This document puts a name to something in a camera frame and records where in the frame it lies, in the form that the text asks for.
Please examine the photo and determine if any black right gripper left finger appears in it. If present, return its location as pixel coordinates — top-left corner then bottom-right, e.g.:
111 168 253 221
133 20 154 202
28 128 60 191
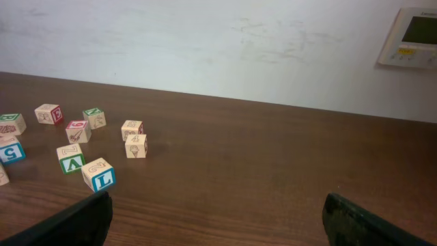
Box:
1 191 113 246

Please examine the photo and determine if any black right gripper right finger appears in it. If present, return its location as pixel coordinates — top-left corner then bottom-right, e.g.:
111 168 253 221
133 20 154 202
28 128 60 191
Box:
322 193 432 246

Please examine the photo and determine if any wooden block blue L 2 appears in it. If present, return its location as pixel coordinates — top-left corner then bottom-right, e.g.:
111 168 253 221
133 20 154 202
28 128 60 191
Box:
81 158 116 193

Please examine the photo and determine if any wooden block green V Z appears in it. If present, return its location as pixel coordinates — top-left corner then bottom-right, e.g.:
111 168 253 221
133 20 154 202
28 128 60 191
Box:
57 143 85 174

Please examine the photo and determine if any wooden block red U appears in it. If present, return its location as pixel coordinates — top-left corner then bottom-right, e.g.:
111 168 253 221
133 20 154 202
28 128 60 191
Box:
0 164 10 186

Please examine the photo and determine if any wooden block number 4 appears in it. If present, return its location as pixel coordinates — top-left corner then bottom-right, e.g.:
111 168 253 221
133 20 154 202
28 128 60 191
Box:
125 135 147 159

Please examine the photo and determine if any wooden block red 9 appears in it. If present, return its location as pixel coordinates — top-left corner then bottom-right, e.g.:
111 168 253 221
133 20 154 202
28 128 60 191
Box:
66 120 91 144

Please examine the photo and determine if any plain wooden picture block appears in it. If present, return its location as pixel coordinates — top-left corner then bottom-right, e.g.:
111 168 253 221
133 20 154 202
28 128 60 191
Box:
121 120 144 141

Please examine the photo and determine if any wooden block blue 5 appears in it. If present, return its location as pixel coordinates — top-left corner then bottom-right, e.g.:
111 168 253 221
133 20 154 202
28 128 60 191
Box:
0 135 26 165

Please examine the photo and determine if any wooden block green N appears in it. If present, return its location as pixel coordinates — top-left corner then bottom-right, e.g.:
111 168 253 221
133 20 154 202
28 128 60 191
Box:
83 107 107 130

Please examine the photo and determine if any wooden block red E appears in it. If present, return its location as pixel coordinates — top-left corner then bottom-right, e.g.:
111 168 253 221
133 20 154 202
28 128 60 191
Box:
34 104 64 125

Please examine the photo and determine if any wooden block green B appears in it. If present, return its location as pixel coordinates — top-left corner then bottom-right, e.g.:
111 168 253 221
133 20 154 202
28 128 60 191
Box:
0 113 27 137

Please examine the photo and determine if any wall thermostat control panel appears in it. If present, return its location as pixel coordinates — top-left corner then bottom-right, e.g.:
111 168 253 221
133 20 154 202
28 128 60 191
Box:
378 8 436 69

